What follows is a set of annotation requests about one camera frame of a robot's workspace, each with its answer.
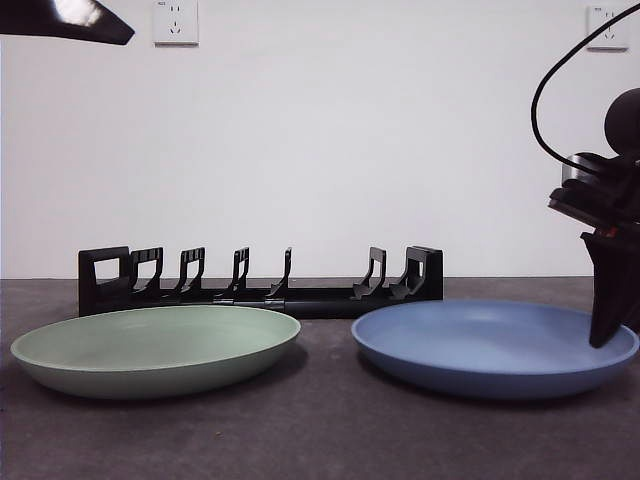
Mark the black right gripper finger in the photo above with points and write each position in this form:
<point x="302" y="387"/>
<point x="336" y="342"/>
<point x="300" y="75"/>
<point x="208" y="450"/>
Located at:
<point x="615" y="290"/>

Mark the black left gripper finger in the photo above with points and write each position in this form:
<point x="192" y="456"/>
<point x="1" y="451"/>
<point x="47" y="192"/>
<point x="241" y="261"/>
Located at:
<point x="110" y="32"/>

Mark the blue round plate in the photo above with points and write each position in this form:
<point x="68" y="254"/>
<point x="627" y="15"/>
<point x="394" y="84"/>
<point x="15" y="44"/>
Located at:
<point x="475" y="360"/>

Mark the pale green round plate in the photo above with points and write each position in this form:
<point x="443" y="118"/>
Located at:
<point x="150" y="365"/>

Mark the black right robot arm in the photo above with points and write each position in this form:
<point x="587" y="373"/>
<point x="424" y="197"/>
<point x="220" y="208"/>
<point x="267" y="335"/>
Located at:
<point x="625" y="125"/>

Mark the black plastic plate rack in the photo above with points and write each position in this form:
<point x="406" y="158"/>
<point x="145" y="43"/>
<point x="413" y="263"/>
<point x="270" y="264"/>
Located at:
<point x="320" y="305"/>

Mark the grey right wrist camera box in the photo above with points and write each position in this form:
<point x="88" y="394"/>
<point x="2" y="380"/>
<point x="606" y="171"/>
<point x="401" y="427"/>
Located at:
<point x="575" y="172"/>

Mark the white wall socket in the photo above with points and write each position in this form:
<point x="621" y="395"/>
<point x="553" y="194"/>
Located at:
<point x="176" y="35"/>
<point x="617" y="41"/>

